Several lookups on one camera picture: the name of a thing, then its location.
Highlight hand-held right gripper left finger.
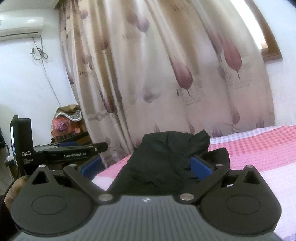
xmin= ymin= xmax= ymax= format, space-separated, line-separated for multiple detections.
xmin=29 ymin=155 xmax=121 ymax=205

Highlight grey power cable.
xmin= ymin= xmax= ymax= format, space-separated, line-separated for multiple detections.
xmin=30 ymin=37 xmax=62 ymax=107

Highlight white air conditioner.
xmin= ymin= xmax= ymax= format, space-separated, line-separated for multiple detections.
xmin=0 ymin=13 xmax=45 ymax=42

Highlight white lace cloth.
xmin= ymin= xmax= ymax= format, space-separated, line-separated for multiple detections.
xmin=55 ymin=109 xmax=83 ymax=122

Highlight beige leaf print curtain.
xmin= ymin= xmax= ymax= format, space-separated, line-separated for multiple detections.
xmin=58 ymin=0 xmax=276 ymax=168

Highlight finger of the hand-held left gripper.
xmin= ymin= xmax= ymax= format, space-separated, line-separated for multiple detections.
xmin=43 ymin=142 xmax=109 ymax=154

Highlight brown wooden window frame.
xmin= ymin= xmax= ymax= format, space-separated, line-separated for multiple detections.
xmin=245 ymin=0 xmax=284 ymax=62

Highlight pink and white checkered bed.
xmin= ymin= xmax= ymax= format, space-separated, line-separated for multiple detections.
xmin=91 ymin=125 xmax=296 ymax=241

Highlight black jacket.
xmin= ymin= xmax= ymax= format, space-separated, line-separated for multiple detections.
xmin=107 ymin=130 xmax=231 ymax=198

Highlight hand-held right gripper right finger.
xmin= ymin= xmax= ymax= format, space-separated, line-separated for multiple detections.
xmin=178 ymin=156 xmax=262 ymax=205

